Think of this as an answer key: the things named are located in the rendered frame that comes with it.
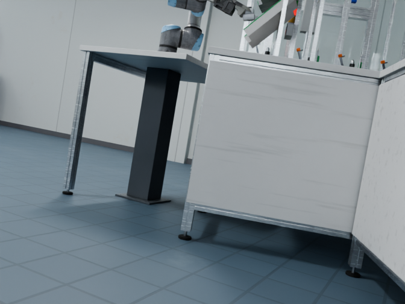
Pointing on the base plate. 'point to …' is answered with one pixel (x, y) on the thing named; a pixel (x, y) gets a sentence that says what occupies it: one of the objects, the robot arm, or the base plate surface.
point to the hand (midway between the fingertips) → (250, 10)
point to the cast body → (249, 15)
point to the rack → (308, 32)
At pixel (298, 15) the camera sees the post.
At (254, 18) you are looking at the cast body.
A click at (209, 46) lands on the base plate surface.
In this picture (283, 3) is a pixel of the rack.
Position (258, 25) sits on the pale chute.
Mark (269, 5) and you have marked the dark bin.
